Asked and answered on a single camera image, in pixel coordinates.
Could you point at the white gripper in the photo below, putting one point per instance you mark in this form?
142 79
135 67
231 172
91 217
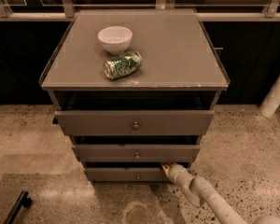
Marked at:
174 171

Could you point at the grey bottom drawer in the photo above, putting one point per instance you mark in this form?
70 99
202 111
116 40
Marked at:
126 175

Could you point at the grey drawer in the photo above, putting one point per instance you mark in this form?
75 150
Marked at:
136 153
126 175
116 123

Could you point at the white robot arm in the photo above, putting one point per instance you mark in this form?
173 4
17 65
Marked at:
199 191

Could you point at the grey middle drawer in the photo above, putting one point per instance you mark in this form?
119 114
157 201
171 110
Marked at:
136 153

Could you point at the grey drawer cabinet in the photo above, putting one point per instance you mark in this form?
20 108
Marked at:
180 71

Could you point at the grey top drawer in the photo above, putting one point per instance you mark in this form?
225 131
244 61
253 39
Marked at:
116 123

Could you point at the green soda can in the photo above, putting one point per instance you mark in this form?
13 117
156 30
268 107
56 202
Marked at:
122 65

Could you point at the white ceramic bowl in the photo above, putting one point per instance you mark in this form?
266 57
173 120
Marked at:
115 39

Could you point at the metal window railing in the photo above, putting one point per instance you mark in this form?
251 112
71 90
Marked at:
67 10

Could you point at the black bar handle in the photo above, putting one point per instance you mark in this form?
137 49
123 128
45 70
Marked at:
23 201

